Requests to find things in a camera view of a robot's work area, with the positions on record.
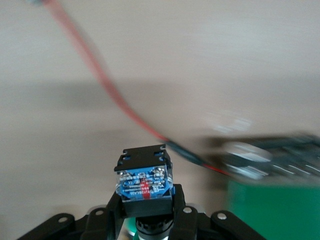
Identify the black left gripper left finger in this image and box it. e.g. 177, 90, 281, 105
14, 190, 126, 240

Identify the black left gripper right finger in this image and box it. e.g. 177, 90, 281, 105
171, 183, 267, 240

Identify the green push button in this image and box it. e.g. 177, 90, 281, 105
113, 143, 176, 240

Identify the green conveyor belt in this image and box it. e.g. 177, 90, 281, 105
204, 133, 320, 240

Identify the red black power cable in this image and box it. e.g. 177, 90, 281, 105
41, 0, 233, 177

